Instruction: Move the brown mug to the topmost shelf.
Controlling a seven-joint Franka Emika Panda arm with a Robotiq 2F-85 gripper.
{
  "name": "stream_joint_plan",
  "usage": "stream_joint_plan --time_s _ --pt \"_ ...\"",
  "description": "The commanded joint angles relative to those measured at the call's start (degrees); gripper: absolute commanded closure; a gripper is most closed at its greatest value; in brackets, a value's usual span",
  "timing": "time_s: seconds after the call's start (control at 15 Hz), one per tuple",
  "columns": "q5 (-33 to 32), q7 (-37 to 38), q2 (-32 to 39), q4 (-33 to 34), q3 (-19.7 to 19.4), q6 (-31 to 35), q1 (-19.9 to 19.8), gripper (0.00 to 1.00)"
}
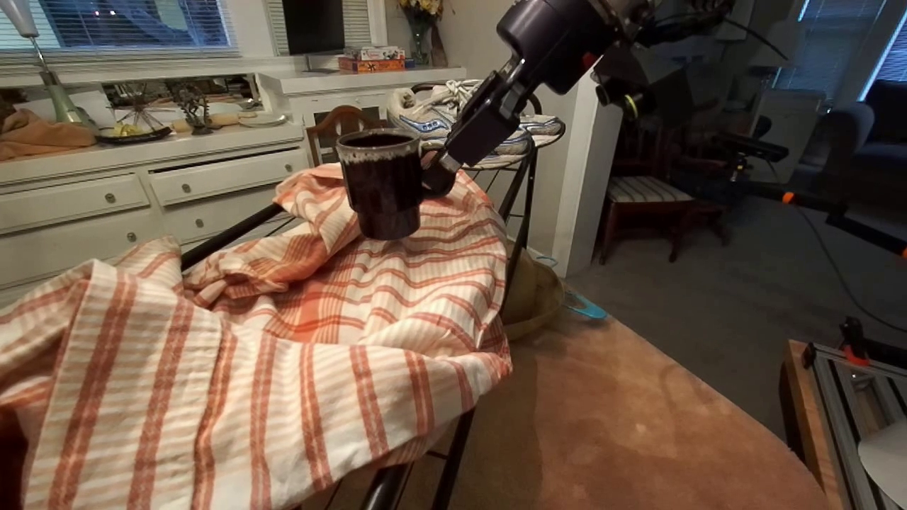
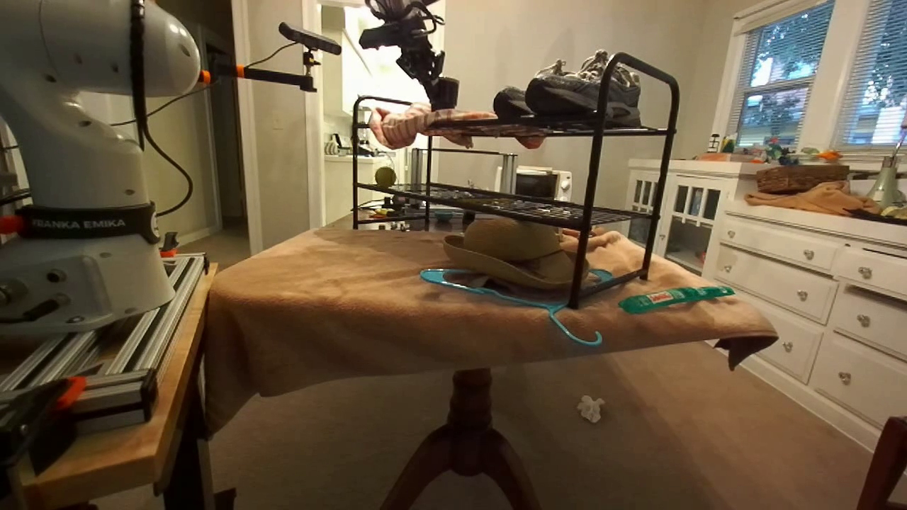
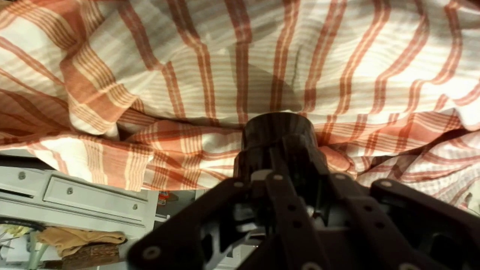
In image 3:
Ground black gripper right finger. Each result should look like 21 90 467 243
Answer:
302 149 480 270

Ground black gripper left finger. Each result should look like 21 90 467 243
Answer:
126 144 327 270

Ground brown cloth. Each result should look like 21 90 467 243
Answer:
36 227 129 270

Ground orange white striped shirt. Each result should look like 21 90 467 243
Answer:
0 0 480 207

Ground white dresser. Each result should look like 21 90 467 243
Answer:
0 153 162 270

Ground brown mug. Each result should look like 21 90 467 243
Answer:
233 111 333 183

